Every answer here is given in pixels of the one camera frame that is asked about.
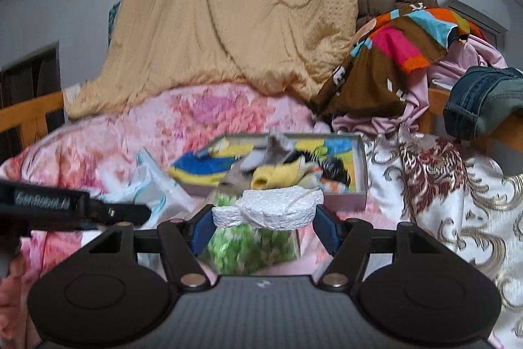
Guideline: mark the colourful brown patchwork garment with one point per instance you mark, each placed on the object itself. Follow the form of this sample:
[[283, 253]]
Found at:
[[367, 75]]

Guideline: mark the black sock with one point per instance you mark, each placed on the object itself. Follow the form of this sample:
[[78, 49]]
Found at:
[[335, 169]]

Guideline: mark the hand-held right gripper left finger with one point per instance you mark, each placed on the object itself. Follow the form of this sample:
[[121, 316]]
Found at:
[[202, 230]]

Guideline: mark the yellow sock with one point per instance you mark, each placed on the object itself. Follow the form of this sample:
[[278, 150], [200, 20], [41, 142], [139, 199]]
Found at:
[[282, 173]]

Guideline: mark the satin damask blanket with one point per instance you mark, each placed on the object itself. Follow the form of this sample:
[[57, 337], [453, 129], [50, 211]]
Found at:
[[449, 189]]

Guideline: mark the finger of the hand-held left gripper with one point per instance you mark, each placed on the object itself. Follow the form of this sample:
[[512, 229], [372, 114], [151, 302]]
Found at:
[[118, 212]]

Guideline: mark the dark doorway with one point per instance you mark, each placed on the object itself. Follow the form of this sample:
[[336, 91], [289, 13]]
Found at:
[[28, 75]]

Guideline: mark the wooden bed rail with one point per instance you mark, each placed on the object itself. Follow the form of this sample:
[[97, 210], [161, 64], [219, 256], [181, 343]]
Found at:
[[28, 116], [506, 132]]

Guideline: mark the glass jar of green bits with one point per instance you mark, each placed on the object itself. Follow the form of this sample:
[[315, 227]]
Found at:
[[245, 246]]

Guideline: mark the clear plastic bag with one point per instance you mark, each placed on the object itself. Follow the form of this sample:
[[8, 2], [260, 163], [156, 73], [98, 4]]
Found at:
[[163, 185]]

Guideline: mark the teal wall poster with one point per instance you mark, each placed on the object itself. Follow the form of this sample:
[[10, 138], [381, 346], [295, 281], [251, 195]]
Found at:
[[113, 18]]

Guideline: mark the tan quilt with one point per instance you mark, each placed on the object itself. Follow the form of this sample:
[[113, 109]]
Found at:
[[224, 13]]

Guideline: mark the grey box of socks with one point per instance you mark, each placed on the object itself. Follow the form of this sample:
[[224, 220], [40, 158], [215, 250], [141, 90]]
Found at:
[[347, 202]]

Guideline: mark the white sock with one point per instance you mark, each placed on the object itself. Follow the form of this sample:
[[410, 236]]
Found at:
[[265, 210]]

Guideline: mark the blue denim jeans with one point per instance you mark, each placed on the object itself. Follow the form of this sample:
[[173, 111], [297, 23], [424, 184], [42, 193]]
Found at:
[[474, 103]]

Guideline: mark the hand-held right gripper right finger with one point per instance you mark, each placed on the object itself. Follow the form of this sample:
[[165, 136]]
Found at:
[[325, 230]]

